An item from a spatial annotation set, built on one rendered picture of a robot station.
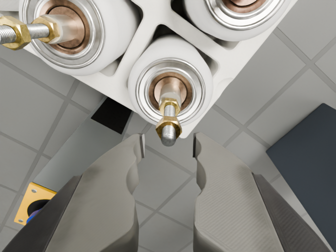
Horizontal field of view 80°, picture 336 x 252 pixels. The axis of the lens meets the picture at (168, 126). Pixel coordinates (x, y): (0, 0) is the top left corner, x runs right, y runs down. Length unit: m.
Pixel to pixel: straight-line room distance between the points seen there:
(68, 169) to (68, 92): 0.30
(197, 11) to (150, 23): 0.08
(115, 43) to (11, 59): 0.39
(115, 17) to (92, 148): 0.18
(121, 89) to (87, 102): 0.24
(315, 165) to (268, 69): 0.23
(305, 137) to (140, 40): 0.44
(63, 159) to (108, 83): 0.12
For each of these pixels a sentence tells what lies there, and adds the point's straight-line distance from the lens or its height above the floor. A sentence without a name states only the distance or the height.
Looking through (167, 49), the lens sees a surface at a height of 0.25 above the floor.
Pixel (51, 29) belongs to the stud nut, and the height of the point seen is 0.29.
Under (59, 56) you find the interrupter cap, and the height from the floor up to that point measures 0.25.
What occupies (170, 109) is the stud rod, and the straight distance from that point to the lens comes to 0.17.
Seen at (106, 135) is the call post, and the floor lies 0.18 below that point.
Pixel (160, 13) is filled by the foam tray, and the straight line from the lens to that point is 0.28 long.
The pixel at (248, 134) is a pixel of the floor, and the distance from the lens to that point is 0.57.
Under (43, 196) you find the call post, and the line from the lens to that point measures 0.26.
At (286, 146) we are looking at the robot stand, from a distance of 0.59.
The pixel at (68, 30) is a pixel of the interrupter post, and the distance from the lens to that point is 0.21.
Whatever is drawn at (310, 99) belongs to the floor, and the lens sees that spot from 0.59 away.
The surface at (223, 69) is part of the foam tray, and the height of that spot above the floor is 0.18.
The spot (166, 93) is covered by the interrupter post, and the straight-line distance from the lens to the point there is 0.19.
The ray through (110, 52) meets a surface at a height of 0.25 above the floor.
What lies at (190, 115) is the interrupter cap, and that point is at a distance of 0.23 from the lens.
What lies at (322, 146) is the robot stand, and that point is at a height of 0.10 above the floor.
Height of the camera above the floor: 0.46
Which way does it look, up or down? 62 degrees down
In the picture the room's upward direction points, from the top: 177 degrees counter-clockwise
